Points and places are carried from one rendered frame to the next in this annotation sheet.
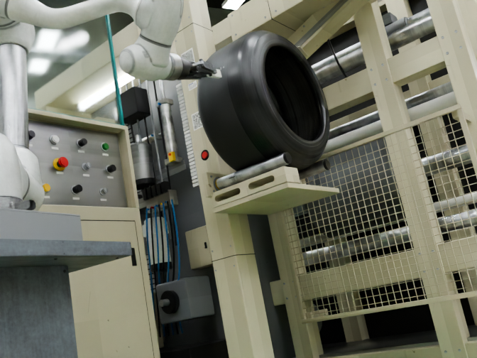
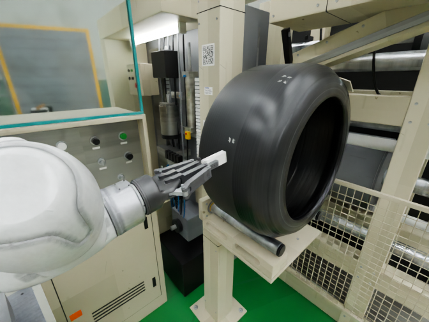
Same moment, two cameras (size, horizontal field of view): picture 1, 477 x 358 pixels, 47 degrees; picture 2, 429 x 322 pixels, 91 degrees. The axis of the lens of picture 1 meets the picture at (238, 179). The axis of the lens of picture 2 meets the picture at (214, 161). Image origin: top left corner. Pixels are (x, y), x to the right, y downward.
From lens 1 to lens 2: 1.68 m
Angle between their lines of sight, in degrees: 37
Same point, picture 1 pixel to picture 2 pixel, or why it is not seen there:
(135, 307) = (146, 253)
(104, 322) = (119, 273)
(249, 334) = (217, 289)
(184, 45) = (206, 34)
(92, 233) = not seen: hidden behind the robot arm
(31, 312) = not seen: outside the picture
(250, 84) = (261, 190)
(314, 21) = (382, 24)
